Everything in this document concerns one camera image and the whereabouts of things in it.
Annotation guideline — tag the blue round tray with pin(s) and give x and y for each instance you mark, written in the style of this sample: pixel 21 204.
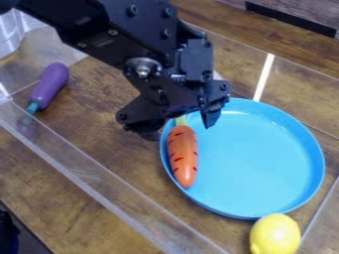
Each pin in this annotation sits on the blue round tray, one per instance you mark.
pixel 261 162

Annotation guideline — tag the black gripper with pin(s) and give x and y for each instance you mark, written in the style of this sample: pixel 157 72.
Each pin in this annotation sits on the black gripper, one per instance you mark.
pixel 165 102

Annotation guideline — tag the purple toy eggplant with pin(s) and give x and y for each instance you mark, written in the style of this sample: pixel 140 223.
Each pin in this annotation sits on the purple toy eggplant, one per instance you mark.
pixel 53 82

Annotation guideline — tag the white curtain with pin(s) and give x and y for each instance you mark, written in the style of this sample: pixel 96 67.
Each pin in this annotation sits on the white curtain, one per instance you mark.
pixel 15 25

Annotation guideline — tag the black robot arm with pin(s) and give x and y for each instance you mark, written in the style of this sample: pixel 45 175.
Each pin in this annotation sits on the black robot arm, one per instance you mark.
pixel 165 57

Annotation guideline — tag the yellow toy lemon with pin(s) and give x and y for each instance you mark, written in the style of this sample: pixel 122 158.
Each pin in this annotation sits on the yellow toy lemon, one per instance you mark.
pixel 276 235

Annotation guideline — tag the clear acrylic enclosure wall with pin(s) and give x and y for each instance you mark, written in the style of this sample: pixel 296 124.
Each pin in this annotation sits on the clear acrylic enclosure wall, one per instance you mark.
pixel 86 183

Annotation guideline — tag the orange toy carrot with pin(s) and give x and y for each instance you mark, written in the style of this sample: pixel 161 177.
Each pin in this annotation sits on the orange toy carrot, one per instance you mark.
pixel 184 153

